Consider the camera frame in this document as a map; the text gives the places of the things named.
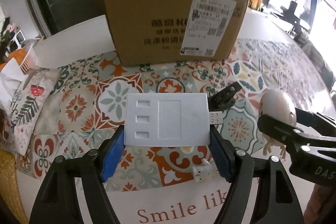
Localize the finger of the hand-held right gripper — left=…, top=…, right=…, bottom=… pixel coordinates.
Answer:
left=295, top=108, right=336, bottom=133
left=257, top=113, right=336, bottom=151

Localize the white woven basket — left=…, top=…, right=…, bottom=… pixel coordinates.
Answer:
left=20, top=44, right=36, bottom=74

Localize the brown cardboard box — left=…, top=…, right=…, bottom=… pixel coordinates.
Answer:
left=103, top=0, right=250, bottom=67

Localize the floral tissue box cover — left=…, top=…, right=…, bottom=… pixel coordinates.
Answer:
left=0, top=67, right=63, bottom=156

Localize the pink round device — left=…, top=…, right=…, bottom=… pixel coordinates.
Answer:
left=259, top=89, right=297, bottom=125

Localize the person's right forearm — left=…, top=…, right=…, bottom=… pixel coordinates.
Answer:
left=304, top=183, right=336, bottom=224

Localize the orange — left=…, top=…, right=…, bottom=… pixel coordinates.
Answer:
left=7, top=49, right=27, bottom=60

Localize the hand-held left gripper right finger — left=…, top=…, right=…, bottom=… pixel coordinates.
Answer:
left=209, top=124, right=306, bottom=224

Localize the white tissue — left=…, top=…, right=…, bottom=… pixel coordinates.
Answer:
left=0, top=59, right=28, bottom=109

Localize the small white adapter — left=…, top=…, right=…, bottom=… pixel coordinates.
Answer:
left=192, top=158, right=218, bottom=183

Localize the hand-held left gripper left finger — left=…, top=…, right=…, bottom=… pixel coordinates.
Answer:
left=29, top=124, right=126, bottom=224

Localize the patterned table runner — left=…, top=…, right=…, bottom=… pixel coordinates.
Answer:
left=13, top=36, right=336, bottom=191

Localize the white USB hub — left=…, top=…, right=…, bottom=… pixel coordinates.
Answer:
left=123, top=93, right=211, bottom=147

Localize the white shoe rack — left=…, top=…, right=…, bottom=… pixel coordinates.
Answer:
left=12, top=30, right=27, bottom=47

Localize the black clip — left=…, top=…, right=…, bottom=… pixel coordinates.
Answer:
left=207, top=82, right=241, bottom=112

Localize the small beige figurine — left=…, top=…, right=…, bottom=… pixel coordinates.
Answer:
left=262, top=133, right=287, bottom=161

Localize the yellow woven box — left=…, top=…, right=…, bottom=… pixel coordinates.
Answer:
left=0, top=149, right=30, bottom=224

